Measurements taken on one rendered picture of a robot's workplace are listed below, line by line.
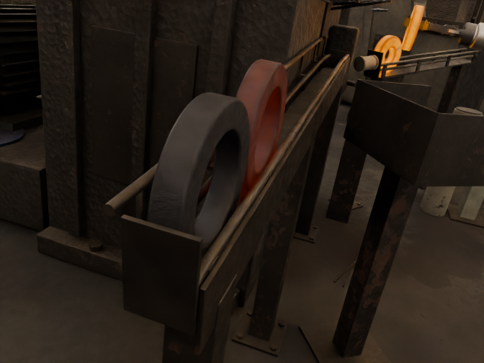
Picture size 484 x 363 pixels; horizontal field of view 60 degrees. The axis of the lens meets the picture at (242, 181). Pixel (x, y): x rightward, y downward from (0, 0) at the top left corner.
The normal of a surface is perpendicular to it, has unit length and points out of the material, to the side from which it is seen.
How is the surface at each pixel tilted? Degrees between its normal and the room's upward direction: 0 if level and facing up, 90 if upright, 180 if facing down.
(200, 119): 29
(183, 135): 43
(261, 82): 37
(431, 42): 90
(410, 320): 0
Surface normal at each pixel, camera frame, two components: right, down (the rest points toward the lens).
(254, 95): -0.15, -0.33
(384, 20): -0.53, 0.28
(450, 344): 0.15, -0.90
